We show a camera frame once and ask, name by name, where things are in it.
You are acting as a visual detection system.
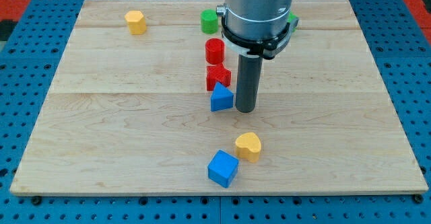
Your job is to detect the blue triangle block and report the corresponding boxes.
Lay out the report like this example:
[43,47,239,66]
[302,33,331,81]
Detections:
[210,82,234,112]

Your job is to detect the green block behind arm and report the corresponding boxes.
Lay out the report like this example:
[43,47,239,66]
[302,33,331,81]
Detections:
[288,12,299,32]

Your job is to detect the yellow heart block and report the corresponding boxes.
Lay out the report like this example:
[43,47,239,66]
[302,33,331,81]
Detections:
[234,132,262,163]

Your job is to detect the green cylinder block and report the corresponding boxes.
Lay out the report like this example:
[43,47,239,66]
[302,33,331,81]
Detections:
[200,9,218,34]

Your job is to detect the red cylinder block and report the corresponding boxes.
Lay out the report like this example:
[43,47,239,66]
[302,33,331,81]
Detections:
[205,38,225,65]

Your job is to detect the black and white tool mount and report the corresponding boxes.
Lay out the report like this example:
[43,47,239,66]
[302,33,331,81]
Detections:
[221,17,293,60]

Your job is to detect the blue cube block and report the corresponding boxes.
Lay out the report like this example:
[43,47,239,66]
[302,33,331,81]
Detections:
[207,150,239,188]

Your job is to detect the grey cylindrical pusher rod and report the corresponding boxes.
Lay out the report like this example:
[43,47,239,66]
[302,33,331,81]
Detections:
[235,55,263,113]

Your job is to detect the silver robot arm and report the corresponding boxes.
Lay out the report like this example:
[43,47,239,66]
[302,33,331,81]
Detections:
[215,0,298,113]

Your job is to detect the light wooden board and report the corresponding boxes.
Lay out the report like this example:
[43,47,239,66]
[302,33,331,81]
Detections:
[10,0,428,196]

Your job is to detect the yellow hexagon block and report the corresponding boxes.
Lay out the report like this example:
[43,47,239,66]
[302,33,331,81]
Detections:
[125,10,147,35]

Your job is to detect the red star block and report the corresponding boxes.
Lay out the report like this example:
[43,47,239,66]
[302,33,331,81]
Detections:
[206,63,232,91]

